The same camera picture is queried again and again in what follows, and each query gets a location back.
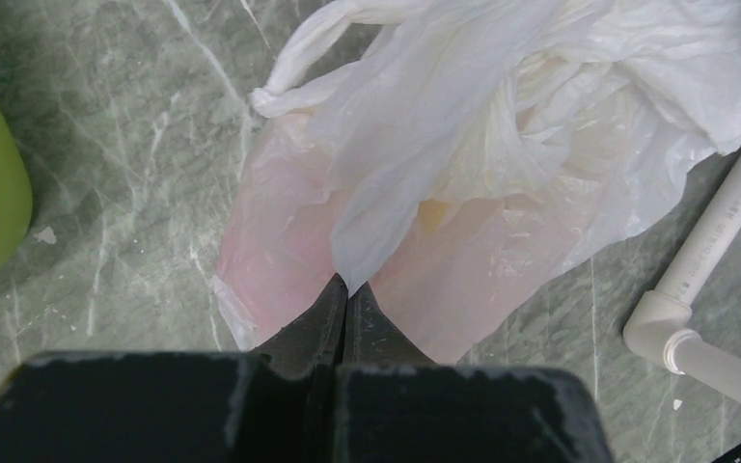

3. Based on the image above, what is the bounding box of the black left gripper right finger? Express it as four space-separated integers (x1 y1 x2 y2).
343 284 436 366

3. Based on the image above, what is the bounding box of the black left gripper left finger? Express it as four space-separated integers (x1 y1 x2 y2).
252 274 348 381

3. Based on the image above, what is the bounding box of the white PVC pipe frame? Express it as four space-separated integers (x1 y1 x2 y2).
621 105 741 436

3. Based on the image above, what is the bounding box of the white printed plastic bag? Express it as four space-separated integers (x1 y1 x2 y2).
213 1 741 363

